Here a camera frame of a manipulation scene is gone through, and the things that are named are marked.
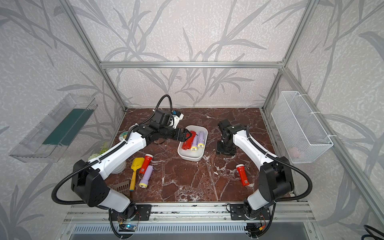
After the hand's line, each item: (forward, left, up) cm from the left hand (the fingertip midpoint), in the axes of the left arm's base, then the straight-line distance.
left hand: (186, 133), depth 80 cm
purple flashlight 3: (+4, -8, -17) cm, 19 cm away
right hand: (-6, -19, -11) cm, 22 cm away
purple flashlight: (-20, +23, -18) cm, 35 cm away
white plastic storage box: (-3, -1, -19) cm, 20 cm away
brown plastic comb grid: (-22, +34, -21) cm, 46 cm away
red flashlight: (-7, +24, -19) cm, 31 cm away
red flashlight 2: (+2, +1, -16) cm, 16 cm away
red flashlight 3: (-18, -33, -18) cm, 41 cm away
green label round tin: (+7, +42, -14) cm, 45 cm away
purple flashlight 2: (+1, -4, -17) cm, 18 cm away
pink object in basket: (-11, -54, +1) cm, 55 cm away
